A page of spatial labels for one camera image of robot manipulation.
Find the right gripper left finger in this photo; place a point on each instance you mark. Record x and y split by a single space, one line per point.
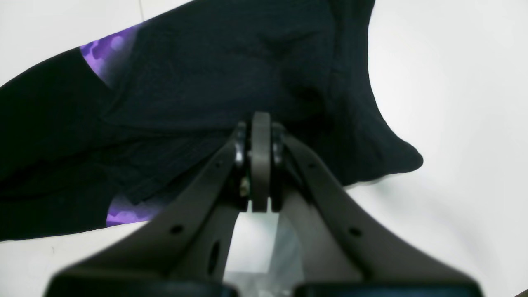
182 252

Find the black T-shirt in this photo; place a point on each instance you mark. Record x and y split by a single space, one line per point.
110 132

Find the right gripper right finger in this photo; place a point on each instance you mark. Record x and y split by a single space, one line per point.
346 252

